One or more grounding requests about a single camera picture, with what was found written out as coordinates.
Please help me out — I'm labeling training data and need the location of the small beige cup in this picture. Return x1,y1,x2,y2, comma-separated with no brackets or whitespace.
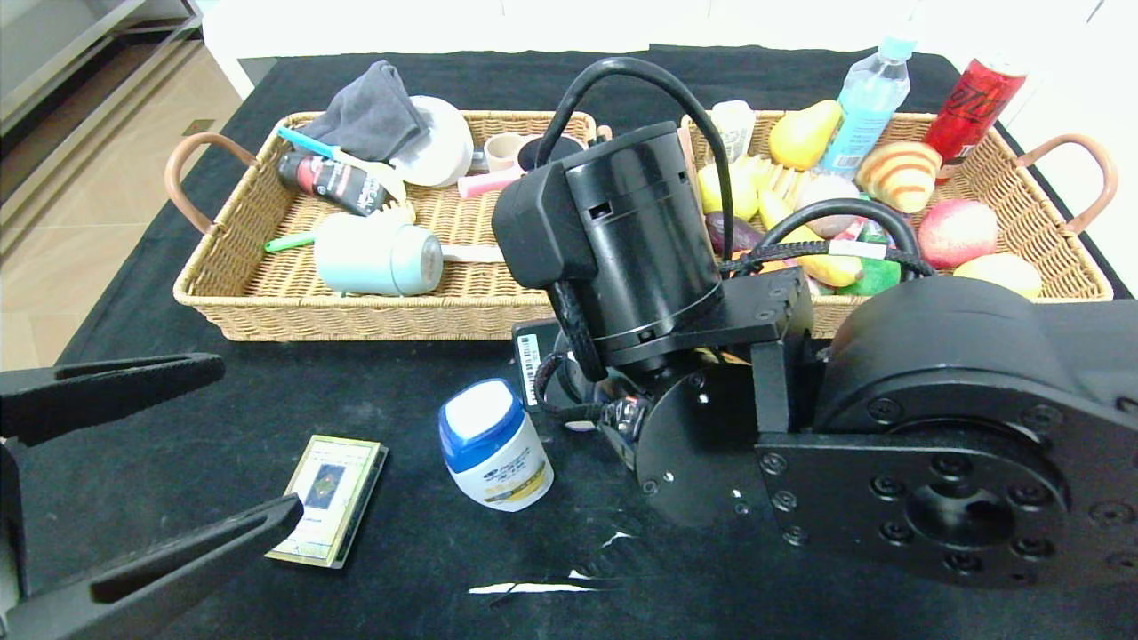
483,132,528,173

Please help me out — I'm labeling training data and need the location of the grey metal shelf unit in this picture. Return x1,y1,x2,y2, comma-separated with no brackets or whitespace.
0,0,210,232

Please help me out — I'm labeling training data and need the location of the green toy lime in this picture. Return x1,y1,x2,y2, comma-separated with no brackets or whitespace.
836,258,902,297

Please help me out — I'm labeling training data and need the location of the light teal mug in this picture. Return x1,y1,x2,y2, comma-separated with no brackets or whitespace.
313,213,444,297

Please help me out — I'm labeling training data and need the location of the sliced toy bread loaf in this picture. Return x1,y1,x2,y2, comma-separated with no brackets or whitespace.
738,156,808,202

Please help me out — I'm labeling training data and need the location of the wicker basket holding food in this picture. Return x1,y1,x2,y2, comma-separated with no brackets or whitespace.
673,108,1118,340

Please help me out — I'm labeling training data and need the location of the red pink toy apple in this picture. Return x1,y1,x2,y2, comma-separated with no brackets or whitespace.
918,199,999,270

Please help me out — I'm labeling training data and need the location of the yellow toy banana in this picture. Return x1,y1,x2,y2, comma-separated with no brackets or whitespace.
756,178,865,287

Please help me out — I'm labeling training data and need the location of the black table cloth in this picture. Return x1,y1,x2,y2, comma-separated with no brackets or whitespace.
0,44,1138,640

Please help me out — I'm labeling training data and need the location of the striped toy croissant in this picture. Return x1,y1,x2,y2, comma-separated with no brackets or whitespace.
855,140,943,214

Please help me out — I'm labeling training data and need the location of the white drink carton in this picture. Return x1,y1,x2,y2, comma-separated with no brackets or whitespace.
711,100,757,163

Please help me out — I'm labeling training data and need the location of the white plate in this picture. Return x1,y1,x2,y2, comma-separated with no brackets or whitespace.
389,95,475,188

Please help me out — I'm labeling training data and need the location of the pale purple toy ball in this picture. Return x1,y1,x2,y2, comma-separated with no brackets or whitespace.
794,174,863,237

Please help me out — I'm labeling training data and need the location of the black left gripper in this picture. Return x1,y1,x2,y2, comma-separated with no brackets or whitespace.
0,352,304,640

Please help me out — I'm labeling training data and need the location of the oval yellow toy mango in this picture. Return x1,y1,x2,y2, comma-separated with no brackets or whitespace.
953,253,1043,300

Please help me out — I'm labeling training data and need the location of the yellow toy pear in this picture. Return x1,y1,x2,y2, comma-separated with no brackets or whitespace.
769,98,844,172

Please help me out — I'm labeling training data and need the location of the wicker basket holding utensils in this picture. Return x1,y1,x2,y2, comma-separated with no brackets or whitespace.
164,109,614,342

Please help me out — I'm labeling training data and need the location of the braided black tagged cable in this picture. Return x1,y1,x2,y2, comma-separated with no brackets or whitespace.
532,238,936,426

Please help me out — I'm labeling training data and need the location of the white bottle blue cap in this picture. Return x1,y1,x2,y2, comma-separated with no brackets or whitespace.
437,378,555,513

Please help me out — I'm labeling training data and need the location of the grey folded cloth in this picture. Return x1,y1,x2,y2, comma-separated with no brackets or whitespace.
302,60,432,164

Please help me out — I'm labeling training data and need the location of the black bottle red label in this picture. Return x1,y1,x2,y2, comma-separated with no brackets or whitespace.
276,151,390,217

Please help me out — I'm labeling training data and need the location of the beige playing card box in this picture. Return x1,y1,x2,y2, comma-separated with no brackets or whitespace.
265,435,389,570

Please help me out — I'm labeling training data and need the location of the red soda can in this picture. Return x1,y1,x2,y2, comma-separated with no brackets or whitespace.
922,55,1030,183

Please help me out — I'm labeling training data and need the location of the pink saucepan cup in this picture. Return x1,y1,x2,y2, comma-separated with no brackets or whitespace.
458,133,592,201

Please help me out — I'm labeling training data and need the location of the purple toy eggplant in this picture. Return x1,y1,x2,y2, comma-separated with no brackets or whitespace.
707,212,765,255

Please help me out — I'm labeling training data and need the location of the blue handled yellow spoon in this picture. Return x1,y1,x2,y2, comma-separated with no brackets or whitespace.
276,125,408,205

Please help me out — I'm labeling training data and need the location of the clear water bottle blue label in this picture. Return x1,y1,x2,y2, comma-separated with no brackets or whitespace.
816,36,919,183

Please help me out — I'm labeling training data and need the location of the round yellow toy lemon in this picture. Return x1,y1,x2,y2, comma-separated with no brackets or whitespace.
698,160,762,220

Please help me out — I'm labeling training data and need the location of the smooth black camera cable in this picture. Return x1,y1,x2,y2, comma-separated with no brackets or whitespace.
533,57,930,278

